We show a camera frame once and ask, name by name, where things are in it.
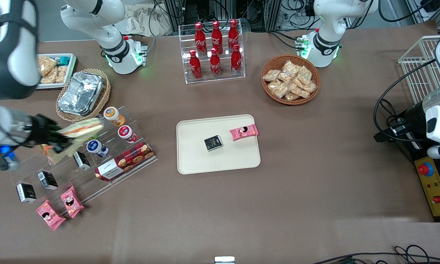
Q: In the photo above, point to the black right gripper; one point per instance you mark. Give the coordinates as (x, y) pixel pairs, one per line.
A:
(40, 129)

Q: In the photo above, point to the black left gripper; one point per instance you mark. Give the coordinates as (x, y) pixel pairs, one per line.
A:
(413, 114)

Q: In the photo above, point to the triangle sandwich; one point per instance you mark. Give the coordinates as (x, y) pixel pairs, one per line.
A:
(84, 127)
(51, 156)

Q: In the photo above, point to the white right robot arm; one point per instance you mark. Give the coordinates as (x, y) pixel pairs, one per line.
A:
(14, 55)

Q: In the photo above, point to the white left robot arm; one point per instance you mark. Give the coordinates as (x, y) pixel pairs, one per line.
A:
(328, 36)

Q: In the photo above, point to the white rectangular snack tray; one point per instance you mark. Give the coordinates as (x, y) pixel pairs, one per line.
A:
(72, 69)

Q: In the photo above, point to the beige plastic serving tray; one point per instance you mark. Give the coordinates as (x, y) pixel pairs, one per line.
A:
(198, 157)

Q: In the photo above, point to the small black snack box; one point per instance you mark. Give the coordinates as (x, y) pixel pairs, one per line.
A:
(81, 160)
(213, 143)
(26, 193)
(47, 180)

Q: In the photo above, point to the blue lid cup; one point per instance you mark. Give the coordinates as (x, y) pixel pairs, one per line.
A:
(96, 147)

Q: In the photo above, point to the silver foil container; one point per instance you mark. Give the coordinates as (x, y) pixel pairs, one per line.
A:
(80, 93)

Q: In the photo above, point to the clear acrylic tiered stand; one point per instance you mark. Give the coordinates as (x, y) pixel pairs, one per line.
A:
(110, 126)

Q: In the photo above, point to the oval wicker basket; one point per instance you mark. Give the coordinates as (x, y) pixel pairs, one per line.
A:
(104, 99)

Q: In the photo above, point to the orange lid cup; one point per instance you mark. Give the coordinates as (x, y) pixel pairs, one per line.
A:
(113, 115)

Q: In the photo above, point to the clear crispy snack packet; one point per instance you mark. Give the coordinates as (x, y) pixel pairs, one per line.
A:
(49, 77)
(277, 88)
(304, 74)
(310, 87)
(290, 68)
(271, 75)
(291, 96)
(286, 78)
(61, 74)
(299, 91)
(47, 64)

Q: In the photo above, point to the red lid cup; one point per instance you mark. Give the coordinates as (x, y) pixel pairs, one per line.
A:
(127, 134)

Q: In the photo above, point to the pink snack packet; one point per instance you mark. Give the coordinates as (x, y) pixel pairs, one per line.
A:
(244, 132)
(72, 201)
(49, 215)

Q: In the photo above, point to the yellow emergency stop box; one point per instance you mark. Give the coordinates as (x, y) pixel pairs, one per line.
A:
(436, 187)

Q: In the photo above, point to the red plaid cookie box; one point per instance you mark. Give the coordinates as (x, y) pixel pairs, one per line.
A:
(126, 161)

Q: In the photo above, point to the teal snack packet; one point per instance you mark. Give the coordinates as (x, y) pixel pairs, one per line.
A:
(64, 59)

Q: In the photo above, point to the round wicker basket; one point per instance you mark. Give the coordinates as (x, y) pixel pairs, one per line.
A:
(267, 93)

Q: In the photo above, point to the crumpled beige cloth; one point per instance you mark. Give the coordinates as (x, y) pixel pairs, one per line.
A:
(143, 20)

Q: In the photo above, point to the red cola bottle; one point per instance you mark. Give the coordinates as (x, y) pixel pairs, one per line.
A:
(215, 65)
(236, 62)
(195, 68)
(216, 36)
(200, 38)
(233, 35)

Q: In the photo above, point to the clear acrylic bottle rack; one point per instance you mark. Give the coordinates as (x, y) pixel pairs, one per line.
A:
(225, 75)

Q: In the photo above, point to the small white box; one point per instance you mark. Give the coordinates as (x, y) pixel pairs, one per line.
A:
(224, 260)

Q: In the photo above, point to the aluminium equipment frame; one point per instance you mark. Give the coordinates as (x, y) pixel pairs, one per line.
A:
(264, 14)

